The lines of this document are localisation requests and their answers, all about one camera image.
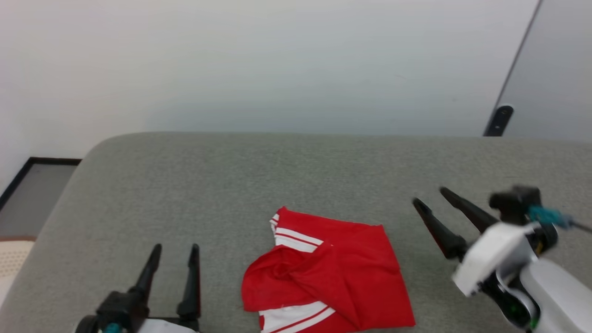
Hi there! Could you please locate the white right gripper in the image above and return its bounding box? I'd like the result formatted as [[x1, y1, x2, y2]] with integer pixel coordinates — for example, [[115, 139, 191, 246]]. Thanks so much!
[[413, 186, 558, 329]]

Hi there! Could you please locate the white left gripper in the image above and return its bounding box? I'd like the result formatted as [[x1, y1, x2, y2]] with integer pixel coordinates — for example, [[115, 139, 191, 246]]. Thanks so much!
[[129, 244, 202, 333]]

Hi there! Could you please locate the red and white basketball jersey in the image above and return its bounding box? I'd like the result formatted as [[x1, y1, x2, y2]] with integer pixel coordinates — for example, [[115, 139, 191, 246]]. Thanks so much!
[[241, 207, 416, 333]]

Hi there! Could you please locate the beige perforated laundry basket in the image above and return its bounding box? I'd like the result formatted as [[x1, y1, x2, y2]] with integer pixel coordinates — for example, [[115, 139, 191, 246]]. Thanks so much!
[[0, 239, 36, 306]]

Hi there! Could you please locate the grey door panel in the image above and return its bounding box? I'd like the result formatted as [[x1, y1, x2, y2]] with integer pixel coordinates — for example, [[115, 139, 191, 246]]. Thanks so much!
[[502, 0, 592, 142]]

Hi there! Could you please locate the black baseboard strip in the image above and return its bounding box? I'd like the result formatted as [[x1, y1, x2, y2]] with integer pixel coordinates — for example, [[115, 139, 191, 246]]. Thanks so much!
[[0, 157, 82, 210]]

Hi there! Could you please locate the black right cable teal plug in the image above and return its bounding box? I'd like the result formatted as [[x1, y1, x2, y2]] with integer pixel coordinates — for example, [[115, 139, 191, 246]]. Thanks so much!
[[527, 206, 592, 233]]

